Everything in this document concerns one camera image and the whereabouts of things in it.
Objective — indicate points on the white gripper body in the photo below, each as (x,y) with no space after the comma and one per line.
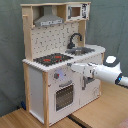
(86,69)

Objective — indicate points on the white oven door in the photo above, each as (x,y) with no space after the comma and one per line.
(63,98)

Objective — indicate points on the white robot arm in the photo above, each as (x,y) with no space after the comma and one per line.
(109,71)

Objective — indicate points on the wooden toy kitchen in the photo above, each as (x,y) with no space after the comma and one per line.
(45,40)

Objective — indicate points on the grey toy sink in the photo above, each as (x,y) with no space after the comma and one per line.
(79,51)

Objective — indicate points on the white cupboard door with dispenser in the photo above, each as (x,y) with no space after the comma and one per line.
(89,87)

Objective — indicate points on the left red oven knob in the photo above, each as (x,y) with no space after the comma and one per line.
(56,75)

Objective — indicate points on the black toy stove top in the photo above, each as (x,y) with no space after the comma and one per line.
(52,59)

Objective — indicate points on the toy microwave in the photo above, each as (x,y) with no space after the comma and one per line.
(78,11)

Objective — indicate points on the grey range hood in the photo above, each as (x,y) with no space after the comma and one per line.
(48,18)

